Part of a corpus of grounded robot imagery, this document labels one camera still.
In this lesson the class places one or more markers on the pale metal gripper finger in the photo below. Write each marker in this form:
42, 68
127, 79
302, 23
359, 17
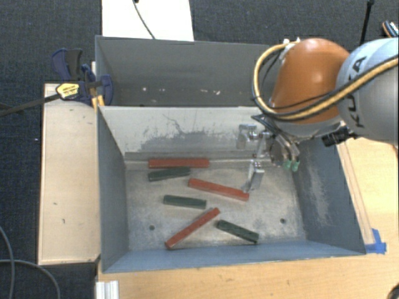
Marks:
247, 179
258, 179

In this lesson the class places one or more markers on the red-brown flat block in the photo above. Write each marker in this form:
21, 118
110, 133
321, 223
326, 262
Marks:
192, 228
178, 163
218, 189

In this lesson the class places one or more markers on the dark green flat block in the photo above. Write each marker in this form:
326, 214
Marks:
238, 231
168, 174
184, 202

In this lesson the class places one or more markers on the grey metal bin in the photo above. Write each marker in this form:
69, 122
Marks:
199, 223

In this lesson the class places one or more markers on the pale wood flat board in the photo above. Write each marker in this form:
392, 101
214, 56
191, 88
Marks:
68, 179

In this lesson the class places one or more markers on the black cylinder on white bracket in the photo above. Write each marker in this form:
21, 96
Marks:
335, 137

